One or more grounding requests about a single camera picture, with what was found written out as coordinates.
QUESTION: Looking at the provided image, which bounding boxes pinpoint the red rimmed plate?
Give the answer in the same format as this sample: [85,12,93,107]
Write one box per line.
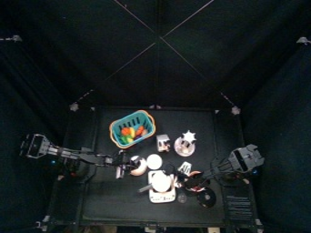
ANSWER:
[182,170,209,193]

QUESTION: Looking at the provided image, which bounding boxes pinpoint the white round small plate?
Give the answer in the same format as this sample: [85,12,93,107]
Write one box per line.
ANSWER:
[145,153,164,171]

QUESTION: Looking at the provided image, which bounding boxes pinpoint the beige toy bowl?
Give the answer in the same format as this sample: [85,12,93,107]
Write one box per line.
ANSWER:
[128,155,148,177]

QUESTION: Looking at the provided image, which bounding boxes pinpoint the white slotted spatula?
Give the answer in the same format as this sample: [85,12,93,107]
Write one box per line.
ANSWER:
[176,161,193,177]

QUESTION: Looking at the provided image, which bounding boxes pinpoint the white round bowl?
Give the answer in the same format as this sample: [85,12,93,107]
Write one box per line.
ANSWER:
[150,171,173,193]

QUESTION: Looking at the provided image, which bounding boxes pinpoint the white cup on base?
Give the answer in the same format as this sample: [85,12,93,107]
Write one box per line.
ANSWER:
[146,169,177,204]

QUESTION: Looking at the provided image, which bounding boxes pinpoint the black round pan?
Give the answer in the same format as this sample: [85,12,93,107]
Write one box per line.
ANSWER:
[196,187,217,209]

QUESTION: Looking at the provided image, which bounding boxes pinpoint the green toy vegetable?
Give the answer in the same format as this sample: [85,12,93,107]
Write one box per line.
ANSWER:
[120,135,134,145]

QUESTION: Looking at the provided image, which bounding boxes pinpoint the white grey toy toaster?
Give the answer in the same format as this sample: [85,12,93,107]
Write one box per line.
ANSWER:
[154,134,170,153]

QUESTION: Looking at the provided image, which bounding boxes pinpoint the white star-shaped object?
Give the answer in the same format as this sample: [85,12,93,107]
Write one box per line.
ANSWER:
[173,137,196,157]

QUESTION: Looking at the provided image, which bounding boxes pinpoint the teal basket orange rim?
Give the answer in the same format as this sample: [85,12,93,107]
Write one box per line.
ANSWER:
[108,109,156,149]

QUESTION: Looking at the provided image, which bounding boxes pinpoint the white label sticker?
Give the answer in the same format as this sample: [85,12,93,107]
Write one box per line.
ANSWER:
[224,195,252,220]

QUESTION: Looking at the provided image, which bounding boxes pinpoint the grey knife handle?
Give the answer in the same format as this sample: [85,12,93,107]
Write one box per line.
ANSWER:
[137,185,154,194]

